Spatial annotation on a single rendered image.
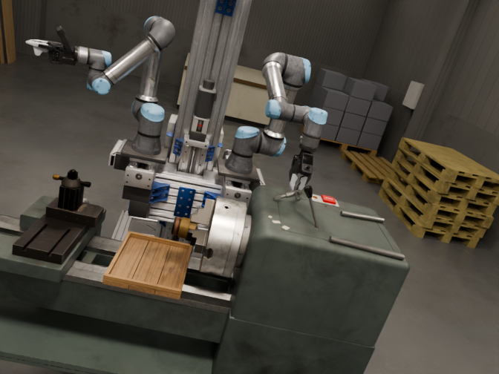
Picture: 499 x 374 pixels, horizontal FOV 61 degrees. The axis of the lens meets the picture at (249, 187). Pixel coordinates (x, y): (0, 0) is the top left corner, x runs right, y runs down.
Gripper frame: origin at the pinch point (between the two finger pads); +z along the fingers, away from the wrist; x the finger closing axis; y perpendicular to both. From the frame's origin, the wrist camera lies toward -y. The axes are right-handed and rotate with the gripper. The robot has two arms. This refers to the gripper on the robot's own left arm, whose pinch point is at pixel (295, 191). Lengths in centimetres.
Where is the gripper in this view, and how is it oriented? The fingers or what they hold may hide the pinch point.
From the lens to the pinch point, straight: 181.5
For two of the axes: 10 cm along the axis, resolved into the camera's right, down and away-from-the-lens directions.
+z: -2.5, 9.0, 3.6
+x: -9.7, -2.3, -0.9
